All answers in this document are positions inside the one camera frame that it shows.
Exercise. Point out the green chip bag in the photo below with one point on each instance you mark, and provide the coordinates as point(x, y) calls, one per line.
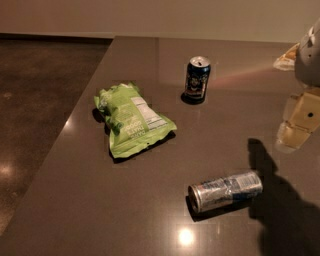
point(133, 124)

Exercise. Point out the silver blue redbull can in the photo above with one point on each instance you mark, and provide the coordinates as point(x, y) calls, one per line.
point(220, 192)

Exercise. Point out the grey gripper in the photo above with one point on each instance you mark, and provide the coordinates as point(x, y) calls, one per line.
point(308, 63)

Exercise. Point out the dark blue soda can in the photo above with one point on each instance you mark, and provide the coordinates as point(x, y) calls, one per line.
point(197, 77)

